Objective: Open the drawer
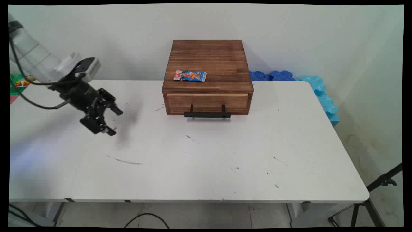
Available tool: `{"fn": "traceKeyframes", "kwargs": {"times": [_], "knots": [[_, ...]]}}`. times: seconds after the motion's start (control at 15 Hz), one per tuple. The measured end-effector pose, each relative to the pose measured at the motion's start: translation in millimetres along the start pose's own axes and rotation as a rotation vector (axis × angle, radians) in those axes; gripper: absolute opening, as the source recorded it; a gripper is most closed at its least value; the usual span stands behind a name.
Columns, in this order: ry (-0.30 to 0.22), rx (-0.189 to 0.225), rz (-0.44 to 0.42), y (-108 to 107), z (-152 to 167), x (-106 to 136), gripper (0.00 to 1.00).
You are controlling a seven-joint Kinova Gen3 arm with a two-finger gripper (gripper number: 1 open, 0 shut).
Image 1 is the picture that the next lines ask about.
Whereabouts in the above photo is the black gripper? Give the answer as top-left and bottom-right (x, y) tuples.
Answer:
(50, 77), (124, 137)

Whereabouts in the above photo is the green and red package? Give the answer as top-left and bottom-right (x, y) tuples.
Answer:
(9, 74), (36, 105)

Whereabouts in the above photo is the blue printed snack packet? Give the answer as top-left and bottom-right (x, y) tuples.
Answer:
(173, 70), (207, 82)

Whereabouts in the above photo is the wooden cabinet door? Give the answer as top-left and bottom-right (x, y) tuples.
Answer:
(166, 93), (249, 115)

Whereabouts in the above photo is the white table leg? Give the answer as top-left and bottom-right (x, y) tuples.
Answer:
(286, 203), (354, 228)
(44, 202), (66, 226)

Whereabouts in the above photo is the brown wooden drawer box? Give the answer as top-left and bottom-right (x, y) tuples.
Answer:
(162, 40), (254, 116)

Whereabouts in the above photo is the light blue foam mat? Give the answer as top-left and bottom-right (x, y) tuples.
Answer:
(294, 75), (341, 127)

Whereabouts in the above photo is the black tripod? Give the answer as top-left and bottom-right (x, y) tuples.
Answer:
(327, 162), (404, 228)

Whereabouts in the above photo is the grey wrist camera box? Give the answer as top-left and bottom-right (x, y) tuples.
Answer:
(74, 57), (101, 82)

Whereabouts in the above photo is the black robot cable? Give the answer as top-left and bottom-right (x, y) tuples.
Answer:
(9, 38), (87, 86)
(9, 79), (70, 110)

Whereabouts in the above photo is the black bar drawer handle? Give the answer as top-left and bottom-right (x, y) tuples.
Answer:
(184, 104), (232, 119)

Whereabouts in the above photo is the black floor cable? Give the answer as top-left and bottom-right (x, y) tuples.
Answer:
(124, 212), (170, 229)
(9, 203), (42, 227)

